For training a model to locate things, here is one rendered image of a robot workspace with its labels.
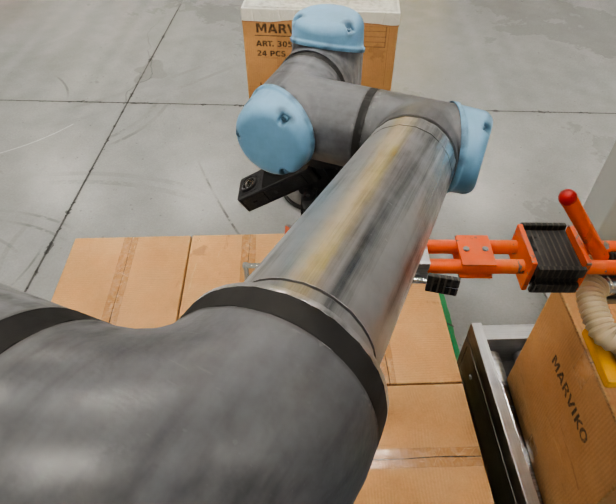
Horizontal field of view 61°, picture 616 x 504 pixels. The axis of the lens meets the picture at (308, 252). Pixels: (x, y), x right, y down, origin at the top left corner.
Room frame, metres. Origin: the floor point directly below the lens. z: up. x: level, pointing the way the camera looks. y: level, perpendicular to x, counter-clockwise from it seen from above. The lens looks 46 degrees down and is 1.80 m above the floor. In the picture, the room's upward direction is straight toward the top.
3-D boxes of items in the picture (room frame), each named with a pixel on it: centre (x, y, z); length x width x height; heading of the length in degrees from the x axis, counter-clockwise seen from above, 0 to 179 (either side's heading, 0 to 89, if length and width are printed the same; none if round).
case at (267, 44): (2.23, -0.06, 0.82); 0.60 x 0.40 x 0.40; 86
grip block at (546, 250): (0.54, -0.36, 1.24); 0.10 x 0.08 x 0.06; 179
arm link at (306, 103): (0.44, 0.00, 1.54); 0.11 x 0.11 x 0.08; 68
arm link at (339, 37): (0.54, -0.02, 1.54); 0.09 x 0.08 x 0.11; 158
